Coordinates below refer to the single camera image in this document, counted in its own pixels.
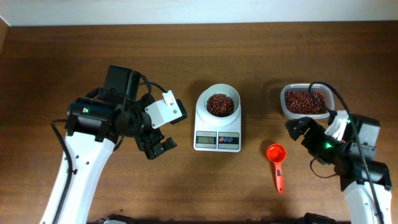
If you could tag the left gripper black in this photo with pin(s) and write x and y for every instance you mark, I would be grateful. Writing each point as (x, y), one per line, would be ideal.
(152, 153)

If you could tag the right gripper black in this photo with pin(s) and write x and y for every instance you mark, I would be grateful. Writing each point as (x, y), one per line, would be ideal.
(306, 132)

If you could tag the orange measuring scoop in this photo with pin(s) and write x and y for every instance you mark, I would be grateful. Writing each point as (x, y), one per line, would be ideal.
(276, 154)

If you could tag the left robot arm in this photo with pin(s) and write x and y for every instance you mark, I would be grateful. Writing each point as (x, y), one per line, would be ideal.
(96, 126)

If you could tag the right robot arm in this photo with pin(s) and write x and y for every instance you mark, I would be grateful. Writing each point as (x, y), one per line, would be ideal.
(349, 144)

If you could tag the white digital kitchen scale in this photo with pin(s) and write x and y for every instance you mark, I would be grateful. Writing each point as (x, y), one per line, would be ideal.
(217, 134)

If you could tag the red beans in container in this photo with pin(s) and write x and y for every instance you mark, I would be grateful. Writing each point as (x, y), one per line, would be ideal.
(301, 102)

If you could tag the clear plastic container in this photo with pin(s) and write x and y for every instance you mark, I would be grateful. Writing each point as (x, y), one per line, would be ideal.
(320, 92)

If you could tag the red beans in bowl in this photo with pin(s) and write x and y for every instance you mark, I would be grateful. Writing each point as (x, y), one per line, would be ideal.
(220, 105)

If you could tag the white round bowl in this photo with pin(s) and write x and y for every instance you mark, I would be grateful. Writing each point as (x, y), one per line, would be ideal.
(224, 89)

